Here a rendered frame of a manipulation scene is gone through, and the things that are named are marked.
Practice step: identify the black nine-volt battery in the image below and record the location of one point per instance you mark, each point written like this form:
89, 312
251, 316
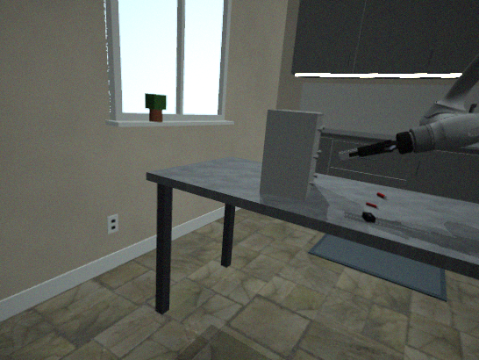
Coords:
368, 216

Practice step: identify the small grey chest of drawers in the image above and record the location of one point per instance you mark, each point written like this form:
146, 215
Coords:
287, 153

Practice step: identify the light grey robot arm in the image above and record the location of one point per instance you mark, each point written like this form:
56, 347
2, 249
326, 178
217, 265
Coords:
452, 128

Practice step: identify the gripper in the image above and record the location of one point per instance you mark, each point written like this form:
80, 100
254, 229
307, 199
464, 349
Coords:
403, 144

